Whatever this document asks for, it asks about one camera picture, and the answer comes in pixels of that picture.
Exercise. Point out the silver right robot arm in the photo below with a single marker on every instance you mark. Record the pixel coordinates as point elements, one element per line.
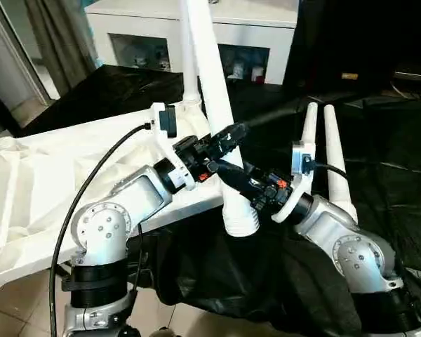
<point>351,246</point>

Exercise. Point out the beige curtain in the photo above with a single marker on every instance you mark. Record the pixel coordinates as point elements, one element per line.
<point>59,42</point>

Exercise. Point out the white sideboard cabinet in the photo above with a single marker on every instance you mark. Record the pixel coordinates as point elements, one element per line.
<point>161,21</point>

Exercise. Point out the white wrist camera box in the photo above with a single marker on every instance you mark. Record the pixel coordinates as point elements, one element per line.
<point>165,133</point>
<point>298,168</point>

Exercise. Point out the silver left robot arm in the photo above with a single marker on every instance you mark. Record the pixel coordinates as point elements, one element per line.
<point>112,225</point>

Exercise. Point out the white plastic table leg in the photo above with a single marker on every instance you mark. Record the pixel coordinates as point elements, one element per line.
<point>308,126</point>
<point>189,56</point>
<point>337,154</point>
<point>210,70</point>

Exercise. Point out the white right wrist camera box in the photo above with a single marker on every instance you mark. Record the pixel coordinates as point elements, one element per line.
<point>298,168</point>

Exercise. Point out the white plastic table top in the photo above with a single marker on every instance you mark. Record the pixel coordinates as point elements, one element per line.
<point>49,168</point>

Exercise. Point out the black plastic mat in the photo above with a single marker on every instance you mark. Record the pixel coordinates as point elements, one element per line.
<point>386,140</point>

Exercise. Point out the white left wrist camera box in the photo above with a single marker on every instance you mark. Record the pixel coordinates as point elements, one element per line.
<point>165,133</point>

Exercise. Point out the small yellow tag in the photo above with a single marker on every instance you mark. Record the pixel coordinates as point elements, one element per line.
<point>349,75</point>

